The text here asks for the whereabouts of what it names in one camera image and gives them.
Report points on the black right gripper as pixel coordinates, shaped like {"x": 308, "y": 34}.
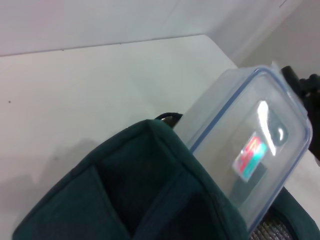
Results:
{"x": 315, "y": 125}

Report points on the dark teal fabric lunch bag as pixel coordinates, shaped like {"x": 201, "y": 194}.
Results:
{"x": 137, "y": 187}

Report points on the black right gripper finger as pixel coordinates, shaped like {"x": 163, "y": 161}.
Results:
{"x": 250, "y": 185}

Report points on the clear container with blue-rimmed lid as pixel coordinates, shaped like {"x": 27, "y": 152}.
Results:
{"x": 237, "y": 120}

